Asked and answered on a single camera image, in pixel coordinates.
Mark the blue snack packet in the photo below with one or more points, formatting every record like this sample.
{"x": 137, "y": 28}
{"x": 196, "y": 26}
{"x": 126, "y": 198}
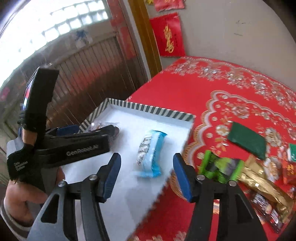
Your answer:
{"x": 149, "y": 153}

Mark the person's left hand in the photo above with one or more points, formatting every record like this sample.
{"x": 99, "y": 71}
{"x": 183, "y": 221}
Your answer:
{"x": 16, "y": 198}

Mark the lower red wall banner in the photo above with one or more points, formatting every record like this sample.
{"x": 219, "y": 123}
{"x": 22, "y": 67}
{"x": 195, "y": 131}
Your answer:
{"x": 168, "y": 35}

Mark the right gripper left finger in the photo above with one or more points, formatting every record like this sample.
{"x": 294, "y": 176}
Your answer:
{"x": 57, "y": 219}

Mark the dark green packet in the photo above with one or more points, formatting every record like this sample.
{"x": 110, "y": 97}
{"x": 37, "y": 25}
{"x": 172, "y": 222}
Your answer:
{"x": 248, "y": 140}

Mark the red wall banner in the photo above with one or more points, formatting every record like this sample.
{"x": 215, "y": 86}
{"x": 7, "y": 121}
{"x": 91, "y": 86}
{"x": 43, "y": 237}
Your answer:
{"x": 167, "y": 5}
{"x": 168, "y": 35}

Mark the yellow door frame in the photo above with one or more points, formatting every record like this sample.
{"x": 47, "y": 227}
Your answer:
{"x": 146, "y": 34}

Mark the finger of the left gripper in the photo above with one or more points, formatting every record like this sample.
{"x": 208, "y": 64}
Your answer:
{"x": 109, "y": 131}
{"x": 63, "y": 131}

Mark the gold snack packet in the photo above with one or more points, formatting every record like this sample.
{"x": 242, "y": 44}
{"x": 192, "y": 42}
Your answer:
{"x": 253, "y": 176}

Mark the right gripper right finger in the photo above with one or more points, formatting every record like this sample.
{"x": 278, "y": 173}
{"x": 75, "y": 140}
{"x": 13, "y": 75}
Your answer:
{"x": 237, "y": 218}

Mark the bright window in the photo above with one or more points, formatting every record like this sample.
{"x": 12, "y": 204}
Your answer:
{"x": 40, "y": 22}

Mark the bright green snack packet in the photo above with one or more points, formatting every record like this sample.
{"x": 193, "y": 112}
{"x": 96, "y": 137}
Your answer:
{"x": 220, "y": 169}

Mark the Nescafe coffee stick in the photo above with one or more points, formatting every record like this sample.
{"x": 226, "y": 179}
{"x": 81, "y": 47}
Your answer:
{"x": 272, "y": 211}

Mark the green sauce cup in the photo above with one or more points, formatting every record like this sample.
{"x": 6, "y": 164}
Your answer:
{"x": 291, "y": 153}

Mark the clear plastic snack bag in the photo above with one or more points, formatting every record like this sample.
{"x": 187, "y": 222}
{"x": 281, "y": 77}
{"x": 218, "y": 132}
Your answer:
{"x": 101, "y": 126}

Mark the striped white tray box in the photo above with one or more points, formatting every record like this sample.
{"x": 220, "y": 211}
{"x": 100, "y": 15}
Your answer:
{"x": 134, "y": 193}

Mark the red gold-lettered snack packet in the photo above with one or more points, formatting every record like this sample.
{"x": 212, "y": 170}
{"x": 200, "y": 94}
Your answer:
{"x": 288, "y": 172}

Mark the upper red wall banner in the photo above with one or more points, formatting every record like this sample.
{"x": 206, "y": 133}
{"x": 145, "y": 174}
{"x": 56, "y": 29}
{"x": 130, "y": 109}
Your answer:
{"x": 167, "y": 5}

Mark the red floral tablecloth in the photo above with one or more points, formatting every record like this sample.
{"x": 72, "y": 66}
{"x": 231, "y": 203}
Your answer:
{"x": 219, "y": 93}

